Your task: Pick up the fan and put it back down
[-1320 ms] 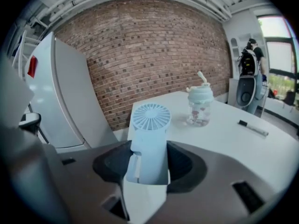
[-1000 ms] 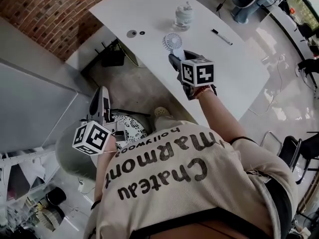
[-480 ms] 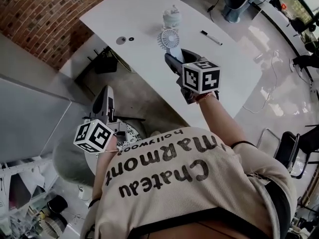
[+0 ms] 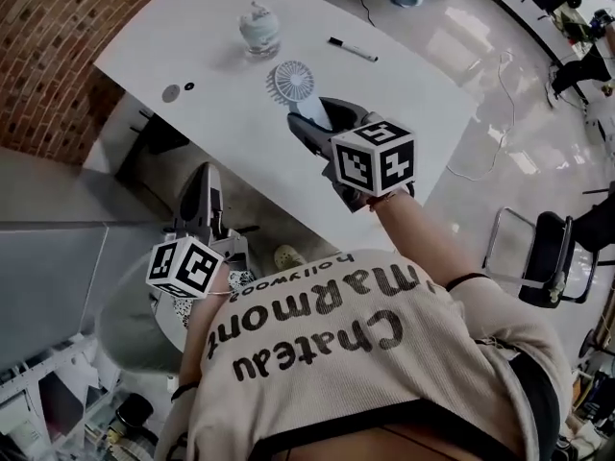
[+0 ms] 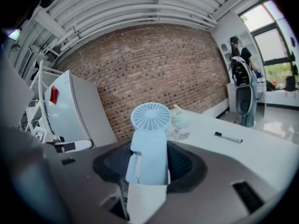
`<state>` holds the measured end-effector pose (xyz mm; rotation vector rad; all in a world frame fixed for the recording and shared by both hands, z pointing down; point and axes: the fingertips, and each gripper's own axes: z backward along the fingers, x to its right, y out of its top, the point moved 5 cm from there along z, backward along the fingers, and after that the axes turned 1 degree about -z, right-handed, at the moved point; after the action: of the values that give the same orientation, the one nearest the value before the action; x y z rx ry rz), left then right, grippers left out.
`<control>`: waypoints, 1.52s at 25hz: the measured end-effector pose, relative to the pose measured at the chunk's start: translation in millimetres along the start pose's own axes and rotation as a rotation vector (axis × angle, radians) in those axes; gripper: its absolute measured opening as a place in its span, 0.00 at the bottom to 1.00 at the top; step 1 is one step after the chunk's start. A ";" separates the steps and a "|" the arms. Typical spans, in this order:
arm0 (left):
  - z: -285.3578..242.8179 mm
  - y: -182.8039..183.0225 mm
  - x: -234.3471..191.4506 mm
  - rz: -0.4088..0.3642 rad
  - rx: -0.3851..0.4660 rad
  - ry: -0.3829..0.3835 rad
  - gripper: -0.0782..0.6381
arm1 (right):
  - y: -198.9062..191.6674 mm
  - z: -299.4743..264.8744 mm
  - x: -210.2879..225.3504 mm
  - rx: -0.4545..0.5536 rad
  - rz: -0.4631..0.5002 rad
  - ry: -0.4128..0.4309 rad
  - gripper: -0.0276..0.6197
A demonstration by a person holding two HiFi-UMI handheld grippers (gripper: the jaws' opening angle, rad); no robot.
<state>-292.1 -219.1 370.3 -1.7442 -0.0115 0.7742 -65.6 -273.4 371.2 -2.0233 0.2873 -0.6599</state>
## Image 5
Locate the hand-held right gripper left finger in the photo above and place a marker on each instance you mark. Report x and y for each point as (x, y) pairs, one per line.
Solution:
(81, 183)

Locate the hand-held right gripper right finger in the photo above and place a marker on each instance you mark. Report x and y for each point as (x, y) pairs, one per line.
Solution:
(210, 176)

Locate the light blue handheld fan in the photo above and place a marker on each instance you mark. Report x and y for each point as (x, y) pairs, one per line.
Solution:
(149, 148)

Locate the black marker pen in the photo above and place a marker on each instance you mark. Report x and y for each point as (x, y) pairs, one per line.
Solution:
(230, 137)

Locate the clear bottle with white lid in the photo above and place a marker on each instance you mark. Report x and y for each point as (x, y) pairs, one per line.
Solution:
(181, 127)

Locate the white refrigerator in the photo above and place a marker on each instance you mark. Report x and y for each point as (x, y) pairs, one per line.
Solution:
(74, 111)

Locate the red tag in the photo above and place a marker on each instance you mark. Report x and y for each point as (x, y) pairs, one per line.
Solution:
(53, 95)

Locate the white metal shelf rack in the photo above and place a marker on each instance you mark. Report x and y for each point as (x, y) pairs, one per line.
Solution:
(38, 97)

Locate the white cabinet with arched niches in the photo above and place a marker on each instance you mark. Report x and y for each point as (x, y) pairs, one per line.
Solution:
(227, 62)

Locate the large window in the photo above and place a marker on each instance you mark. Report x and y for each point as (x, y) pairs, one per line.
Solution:
(271, 48)

